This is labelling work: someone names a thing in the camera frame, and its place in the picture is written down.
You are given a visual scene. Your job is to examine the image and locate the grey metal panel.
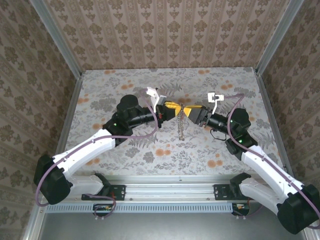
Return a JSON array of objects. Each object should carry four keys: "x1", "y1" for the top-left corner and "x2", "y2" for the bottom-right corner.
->
[{"x1": 37, "y1": 212, "x2": 310, "y2": 240}]

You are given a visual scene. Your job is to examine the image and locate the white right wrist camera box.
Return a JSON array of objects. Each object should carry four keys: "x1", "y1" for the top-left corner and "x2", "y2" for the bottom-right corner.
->
[{"x1": 207, "y1": 91, "x2": 226, "y2": 115}]

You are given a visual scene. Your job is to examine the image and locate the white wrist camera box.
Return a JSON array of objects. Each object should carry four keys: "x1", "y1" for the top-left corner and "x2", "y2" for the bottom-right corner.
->
[
  {"x1": 207, "y1": 91, "x2": 226, "y2": 115},
  {"x1": 145, "y1": 86, "x2": 168, "y2": 114}
]

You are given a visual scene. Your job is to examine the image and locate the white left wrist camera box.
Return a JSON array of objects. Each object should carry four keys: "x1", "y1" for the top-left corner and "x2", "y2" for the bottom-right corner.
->
[{"x1": 145, "y1": 86, "x2": 168, "y2": 114}]

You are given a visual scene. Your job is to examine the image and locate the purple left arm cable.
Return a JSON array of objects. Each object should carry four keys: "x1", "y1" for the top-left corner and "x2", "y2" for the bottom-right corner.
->
[{"x1": 35, "y1": 89, "x2": 160, "y2": 221}]

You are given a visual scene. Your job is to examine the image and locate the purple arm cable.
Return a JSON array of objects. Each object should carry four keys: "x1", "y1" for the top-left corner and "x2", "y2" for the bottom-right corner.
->
[
  {"x1": 223, "y1": 93, "x2": 320, "y2": 231},
  {"x1": 35, "y1": 89, "x2": 160, "y2": 221}
]

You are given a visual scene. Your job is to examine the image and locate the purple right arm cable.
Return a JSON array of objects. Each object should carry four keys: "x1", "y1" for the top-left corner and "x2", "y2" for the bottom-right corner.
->
[{"x1": 223, "y1": 93, "x2": 320, "y2": 231}]

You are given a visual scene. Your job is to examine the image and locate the aluminium table side rail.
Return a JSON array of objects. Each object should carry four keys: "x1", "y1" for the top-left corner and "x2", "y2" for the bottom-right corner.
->
[
  {"x1": 255, "y1": 73, "x2": 295, "y2": 176},
  {"x1": 55, "y1": 76, "x2": 85, "y2": 161}
]

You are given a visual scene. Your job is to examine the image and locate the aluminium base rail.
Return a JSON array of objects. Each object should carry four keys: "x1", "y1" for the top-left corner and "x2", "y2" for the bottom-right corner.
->
[{"x1": 36, "y1": 174, "x2": 311, "y2": 201}]

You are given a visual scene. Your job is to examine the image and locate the black connector box with wires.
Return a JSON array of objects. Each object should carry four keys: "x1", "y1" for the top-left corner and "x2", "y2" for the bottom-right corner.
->
[
  {"x1": 231, "y1": 202, "x2": 252, "y2": 217},
  {"x1": 92, "y1": 203, "x2": 116, "y2": 218}
]

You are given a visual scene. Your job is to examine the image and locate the grey slotted cable duct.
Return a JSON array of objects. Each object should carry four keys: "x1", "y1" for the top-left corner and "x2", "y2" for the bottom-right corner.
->
[{"x1": 46, "y1": 202, "x2": 233, "y2": 214}]

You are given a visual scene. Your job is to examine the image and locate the aluminium frame post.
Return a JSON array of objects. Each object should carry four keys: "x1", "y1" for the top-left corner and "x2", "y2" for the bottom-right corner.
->
[
  {"x1": 29, "y1": 0, "x2": 83, "y2": 80},
  {"x1": 254, "y1": 0, "x2": 305, "y2": 76}
]

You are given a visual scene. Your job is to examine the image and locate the aluminium lower frame bar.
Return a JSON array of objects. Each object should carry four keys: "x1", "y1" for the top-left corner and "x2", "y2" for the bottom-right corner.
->
[
  {"x1": 301, "y1": 228, "x2": 320, "y2": 240},
  {"x1": 21, "y1": 199, "x2": 48, "y2": 240}
]

